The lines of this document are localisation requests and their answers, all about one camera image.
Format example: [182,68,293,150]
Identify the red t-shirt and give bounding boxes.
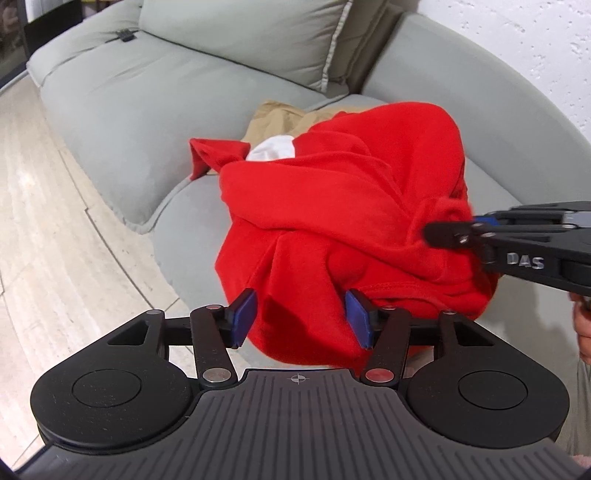
[189,102,498,370]

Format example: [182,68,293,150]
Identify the person's right hand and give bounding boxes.
[569,293,591,365]

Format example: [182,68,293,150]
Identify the white garment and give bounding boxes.
[245,135,296,162]

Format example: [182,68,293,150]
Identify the tan khaki garment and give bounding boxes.
[242,101,369,147]

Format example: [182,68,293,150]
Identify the grey back cushion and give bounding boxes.
[139,0,353,93]

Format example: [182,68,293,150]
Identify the grey sofa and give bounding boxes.
[26,0,591,458]

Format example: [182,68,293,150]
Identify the small black remote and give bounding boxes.
[116,29,135,42]

